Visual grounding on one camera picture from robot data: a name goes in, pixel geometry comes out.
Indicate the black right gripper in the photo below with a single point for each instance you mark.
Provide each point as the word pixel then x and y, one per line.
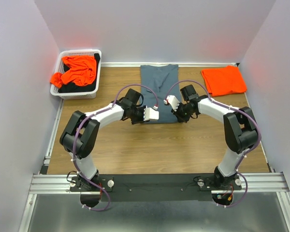
pixel 179 118

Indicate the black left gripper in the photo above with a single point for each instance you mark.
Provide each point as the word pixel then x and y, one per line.
pixel 141 120

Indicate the blue grey t shirt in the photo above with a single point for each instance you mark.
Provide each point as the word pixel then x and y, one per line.
pixel 160 79

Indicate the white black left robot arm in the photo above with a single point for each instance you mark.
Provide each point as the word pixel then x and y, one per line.
pixel 80 134

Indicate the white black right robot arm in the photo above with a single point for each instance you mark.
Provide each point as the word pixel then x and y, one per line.
pixel 241 131

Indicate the folded orange t shirt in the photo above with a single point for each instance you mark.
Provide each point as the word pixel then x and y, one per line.
pixel 224 81

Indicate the white plastic laundry basket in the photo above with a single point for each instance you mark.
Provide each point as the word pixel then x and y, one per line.
pixel 60 68

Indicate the crumpled orange t shirt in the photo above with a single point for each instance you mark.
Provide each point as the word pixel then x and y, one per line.
pixel 82 71

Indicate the black t shirt in basket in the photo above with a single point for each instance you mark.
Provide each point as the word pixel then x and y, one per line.
pixel 71 87

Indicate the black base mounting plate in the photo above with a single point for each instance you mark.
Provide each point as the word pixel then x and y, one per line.
pixel 154 188

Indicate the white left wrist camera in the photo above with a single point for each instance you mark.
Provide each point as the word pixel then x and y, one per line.
pixel 151 114

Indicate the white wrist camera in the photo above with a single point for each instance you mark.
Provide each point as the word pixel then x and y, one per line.
pixel 172 101
pixel 151 114

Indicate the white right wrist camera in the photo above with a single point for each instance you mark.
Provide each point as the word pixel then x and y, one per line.
pixel 172 101

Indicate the aluminium extrusion rail frame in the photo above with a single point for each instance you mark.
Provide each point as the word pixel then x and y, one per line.
pixel 173 149

